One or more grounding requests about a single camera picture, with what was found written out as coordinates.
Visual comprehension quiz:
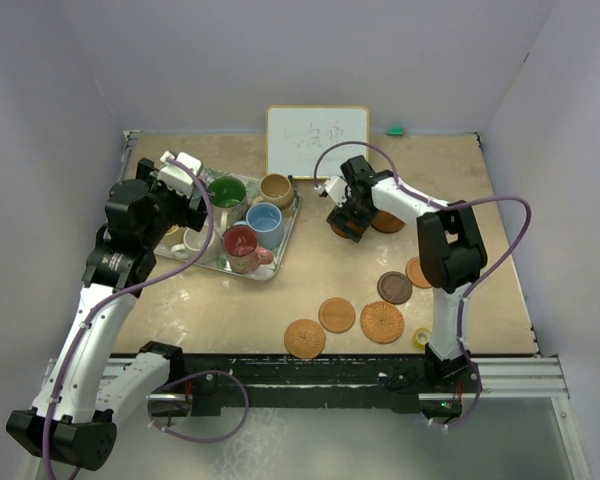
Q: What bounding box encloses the white mug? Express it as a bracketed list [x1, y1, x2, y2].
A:
[170, 227, 221, 265]

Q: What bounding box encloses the red pink mug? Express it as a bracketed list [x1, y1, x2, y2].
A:
[222, 225, 274, 274]

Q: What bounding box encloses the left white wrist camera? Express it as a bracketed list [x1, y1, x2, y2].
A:
[157, 151, 203, 198]

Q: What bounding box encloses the floral serving tray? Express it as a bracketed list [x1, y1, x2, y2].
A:
[154, 167, 302, 281]

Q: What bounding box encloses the black base frame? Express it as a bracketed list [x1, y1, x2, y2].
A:
[140, 341, 482, 419]

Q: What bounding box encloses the small whiteboard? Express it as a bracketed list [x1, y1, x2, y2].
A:
[266, 105, 370, 179]

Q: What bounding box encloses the green small object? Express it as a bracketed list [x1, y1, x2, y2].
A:
[386, 126, 406, 137]

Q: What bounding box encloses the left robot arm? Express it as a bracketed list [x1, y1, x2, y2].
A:
[6, 152, 212, 478]

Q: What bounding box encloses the yellow tape roll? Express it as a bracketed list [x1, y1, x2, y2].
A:
[412, 328, 431, 350]

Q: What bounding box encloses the tan brown mug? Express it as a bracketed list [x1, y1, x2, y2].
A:
[251, 173, 295, 210]

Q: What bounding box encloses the orange wooden coaster front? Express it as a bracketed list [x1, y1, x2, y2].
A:
[318, 297, 356, 333]

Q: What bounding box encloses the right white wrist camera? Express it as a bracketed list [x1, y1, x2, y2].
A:
[314, 176, 348, 207]

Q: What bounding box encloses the light blue mug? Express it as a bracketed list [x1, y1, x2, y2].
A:
[245, 202, 284, 250]

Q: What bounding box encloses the yellow mug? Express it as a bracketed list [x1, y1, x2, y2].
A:
[160, 226, 185, 249]

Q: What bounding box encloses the green mug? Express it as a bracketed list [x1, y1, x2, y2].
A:
[208, 176, 248, 233]

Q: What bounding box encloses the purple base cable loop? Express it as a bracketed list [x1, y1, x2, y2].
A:
[147, 369, 251, 443]

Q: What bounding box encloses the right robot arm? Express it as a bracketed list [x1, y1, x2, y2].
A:
[315, 156, 487, 391]

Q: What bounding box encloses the orange wooden coaster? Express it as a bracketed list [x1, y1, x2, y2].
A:
[318, 297, 356, 333]
[405, 256, 432, 289]

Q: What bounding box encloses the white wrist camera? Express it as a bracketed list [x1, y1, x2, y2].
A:
[157, 151, 203, 198]
[314, 176, 348, 207]

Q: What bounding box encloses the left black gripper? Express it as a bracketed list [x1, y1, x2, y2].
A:
[138, 159, 211, 248]

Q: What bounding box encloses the woven rattan coaster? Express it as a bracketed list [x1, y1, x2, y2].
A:
[284, 319, 326, 359]
[360, 301, 405, 344]

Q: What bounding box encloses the aluminium rail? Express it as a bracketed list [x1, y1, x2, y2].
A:
[37, 355, 571, 401]

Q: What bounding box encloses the dark walnut coaster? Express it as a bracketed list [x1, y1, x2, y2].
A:
[376, 271, 413, 305]
[371, 211, 405, 234]

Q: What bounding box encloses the brown ringed coaster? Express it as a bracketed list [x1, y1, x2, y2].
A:
[330, 224, 351, 239]

